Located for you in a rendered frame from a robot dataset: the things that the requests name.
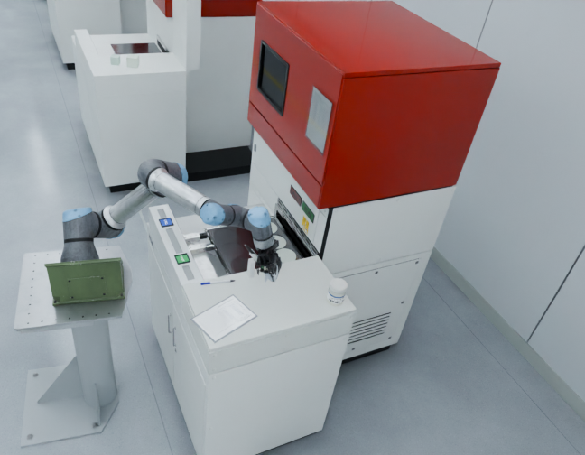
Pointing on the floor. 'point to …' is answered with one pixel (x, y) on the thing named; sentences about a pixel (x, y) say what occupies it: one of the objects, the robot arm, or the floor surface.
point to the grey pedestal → (72, 392)
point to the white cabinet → (242, 383)
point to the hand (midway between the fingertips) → (273, 277)
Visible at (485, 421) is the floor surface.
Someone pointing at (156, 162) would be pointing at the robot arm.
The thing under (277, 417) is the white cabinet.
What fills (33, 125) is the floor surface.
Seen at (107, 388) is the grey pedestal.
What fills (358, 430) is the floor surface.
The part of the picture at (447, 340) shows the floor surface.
